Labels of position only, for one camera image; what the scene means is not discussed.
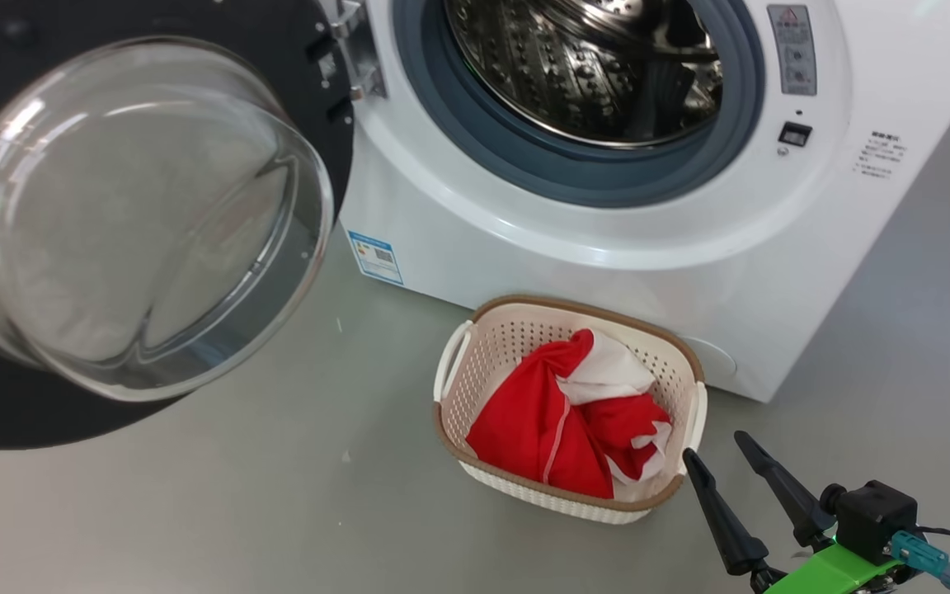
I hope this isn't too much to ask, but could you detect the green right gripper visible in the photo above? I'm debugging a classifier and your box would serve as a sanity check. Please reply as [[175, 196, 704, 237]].
[[683, 431, 925, 594]]

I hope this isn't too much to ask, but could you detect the red and white garment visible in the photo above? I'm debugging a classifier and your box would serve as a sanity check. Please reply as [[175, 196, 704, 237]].
[[465, 328, 674, 501]]

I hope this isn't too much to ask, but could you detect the washing machine glass door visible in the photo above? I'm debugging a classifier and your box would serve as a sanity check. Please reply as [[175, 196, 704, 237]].
[[0, 0, 356, 450]]

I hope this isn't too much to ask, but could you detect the cream perforated laundry basket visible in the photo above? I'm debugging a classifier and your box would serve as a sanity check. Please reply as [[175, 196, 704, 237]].
[[433, 295, 708, 526]]

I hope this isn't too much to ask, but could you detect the white front-load washing machine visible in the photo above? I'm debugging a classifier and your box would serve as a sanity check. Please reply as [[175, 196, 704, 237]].
[[335, 0, 950, 403]]

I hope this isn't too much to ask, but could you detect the stainless steel washer drum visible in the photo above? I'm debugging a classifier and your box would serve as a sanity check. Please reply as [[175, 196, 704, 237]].
[[444, 0, 725, 149]]

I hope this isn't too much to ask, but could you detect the metal washer door hinge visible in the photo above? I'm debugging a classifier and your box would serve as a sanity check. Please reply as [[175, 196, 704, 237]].
[[310, 0, 385, 104]]

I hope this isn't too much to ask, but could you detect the round white filter cover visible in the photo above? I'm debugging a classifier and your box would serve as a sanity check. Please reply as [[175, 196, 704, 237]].
[[681, 334, 740, 386]]

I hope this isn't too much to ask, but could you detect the small printed text label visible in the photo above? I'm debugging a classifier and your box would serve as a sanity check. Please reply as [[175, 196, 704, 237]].
[[853, 130, 909, 179]]

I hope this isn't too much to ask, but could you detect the blue energy label sticker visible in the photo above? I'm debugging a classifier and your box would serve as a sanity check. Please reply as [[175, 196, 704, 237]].
[[347, 230, 404, 286]]

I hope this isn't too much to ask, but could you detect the grey warning label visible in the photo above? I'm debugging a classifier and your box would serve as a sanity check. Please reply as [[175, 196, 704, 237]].
[[768, 4, 818, 97]]

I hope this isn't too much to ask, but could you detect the teal cable connector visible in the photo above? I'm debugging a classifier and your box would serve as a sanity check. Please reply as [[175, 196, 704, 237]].
[[890, 530, 950, 593]]

